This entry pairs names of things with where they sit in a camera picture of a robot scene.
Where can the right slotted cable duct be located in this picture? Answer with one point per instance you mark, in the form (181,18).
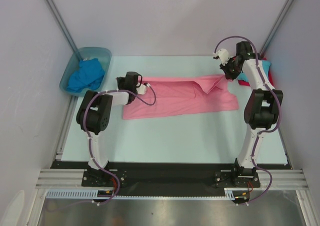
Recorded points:
(239,193)

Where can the teal folded t shirt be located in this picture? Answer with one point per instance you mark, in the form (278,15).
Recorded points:
(266,68)

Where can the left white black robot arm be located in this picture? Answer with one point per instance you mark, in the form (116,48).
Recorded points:
(94,114)

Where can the left slotted cable duct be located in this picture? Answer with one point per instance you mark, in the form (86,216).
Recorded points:
(79,193)

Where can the teal plastic bin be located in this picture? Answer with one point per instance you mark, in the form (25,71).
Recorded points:
(86,53)

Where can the front aluminium rail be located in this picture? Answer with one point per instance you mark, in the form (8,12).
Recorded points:
(72,178)

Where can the red folded t shirt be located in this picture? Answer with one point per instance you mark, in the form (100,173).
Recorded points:
(271,79)

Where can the pink t shirt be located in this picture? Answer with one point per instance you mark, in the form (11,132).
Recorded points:
(174,96)

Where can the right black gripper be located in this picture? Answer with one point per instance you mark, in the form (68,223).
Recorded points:
(229,70)

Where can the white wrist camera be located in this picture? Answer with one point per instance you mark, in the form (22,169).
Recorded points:
(142,89)
(222,55)

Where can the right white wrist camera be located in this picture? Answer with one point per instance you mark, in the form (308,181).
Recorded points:
(222,55)

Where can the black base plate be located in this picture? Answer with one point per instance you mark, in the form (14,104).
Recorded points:
(163,179)

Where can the left aluminium corner post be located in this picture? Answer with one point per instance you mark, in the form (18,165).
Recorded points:
(60,22)

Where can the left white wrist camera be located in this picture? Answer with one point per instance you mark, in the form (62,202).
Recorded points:
(142,89)

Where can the blue crumpled t shirt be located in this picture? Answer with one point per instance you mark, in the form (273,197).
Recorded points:
(89,75)

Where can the right aluminium corner post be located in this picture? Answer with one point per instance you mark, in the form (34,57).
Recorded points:
(276,25)

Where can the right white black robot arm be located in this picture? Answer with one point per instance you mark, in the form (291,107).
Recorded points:
(262,113)

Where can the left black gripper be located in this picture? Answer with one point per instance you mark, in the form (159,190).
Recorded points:
(120,80)

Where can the aluminium corner post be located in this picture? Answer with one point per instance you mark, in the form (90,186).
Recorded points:
(276,25)
(60,22)

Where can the slotted cable duct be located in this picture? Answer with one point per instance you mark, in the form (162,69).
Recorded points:
(79,193)
(239,193)

